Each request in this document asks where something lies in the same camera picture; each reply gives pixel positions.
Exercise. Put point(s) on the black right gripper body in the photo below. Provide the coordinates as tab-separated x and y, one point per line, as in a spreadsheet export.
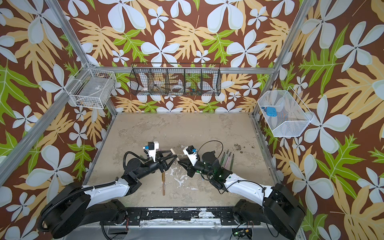
191	167

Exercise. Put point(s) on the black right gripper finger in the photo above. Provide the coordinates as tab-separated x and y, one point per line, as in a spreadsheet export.
185	161
188	166

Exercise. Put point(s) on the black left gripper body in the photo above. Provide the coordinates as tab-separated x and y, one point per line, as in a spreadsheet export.
150	168

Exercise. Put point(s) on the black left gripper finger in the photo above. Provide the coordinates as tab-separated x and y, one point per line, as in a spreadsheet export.
165	155
166	162

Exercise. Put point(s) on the light green pen body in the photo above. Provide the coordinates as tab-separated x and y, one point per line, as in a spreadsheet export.
224	157

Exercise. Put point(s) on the pink pen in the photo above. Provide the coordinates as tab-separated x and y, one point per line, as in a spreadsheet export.
228	160

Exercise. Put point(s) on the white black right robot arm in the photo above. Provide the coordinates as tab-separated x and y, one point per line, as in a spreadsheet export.
272	205

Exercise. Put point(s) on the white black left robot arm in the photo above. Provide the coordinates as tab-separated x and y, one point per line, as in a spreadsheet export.
82	205

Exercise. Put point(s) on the small green circuit board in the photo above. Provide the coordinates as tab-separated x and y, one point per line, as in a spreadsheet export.
242	234

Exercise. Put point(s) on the blue object in basket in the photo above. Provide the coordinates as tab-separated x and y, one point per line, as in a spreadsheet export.
270	111

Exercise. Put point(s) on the white mesh basket right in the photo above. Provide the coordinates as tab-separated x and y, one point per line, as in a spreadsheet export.
293	117

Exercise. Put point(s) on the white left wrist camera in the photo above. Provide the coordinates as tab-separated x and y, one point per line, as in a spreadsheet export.
150	149

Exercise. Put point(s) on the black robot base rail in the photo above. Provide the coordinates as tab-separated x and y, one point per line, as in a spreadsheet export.
182	216

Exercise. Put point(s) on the black wire basket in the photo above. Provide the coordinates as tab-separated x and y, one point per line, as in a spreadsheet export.
179	79

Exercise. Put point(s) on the white wire basket left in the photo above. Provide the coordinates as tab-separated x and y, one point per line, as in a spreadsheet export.
92	88

